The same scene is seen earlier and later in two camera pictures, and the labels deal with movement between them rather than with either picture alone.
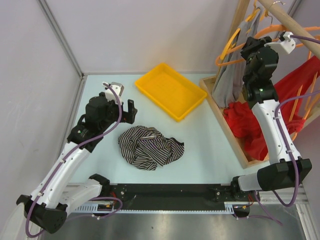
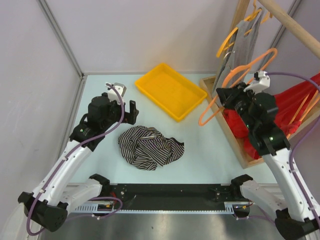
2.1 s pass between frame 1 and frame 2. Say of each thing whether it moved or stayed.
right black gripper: moved
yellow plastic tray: stayed
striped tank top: stayed
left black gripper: stayed
